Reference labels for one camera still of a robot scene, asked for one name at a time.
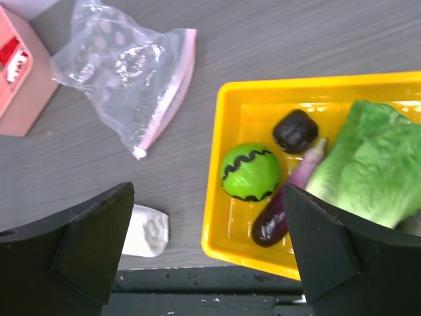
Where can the white rolled towel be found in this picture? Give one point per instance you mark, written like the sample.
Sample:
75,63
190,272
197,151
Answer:
147,234

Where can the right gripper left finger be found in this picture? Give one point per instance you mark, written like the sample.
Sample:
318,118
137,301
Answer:
65,264

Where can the dark round toy plum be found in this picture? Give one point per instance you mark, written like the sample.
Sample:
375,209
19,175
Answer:
295,132

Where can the green toy ball black zigzag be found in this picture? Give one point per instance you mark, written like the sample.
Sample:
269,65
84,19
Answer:
250,172

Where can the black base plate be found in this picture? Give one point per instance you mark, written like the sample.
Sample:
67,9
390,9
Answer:
225,290

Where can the pink divided organizer box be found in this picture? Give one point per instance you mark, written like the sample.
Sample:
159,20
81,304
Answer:
23,101

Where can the red santa toy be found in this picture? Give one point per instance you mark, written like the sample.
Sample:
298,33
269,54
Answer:
13,59

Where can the purple toy eggplant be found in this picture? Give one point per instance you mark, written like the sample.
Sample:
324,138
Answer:
271,225

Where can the yellow plastic tray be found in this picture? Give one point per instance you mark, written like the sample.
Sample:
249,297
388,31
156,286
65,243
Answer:
246,112

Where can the green polka dot toy food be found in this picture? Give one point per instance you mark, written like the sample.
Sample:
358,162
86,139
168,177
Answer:
373,168

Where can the clear zip top bag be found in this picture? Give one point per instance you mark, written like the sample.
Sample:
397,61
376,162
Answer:
135,78

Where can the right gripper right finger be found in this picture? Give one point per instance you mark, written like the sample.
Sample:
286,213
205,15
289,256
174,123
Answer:
348,265

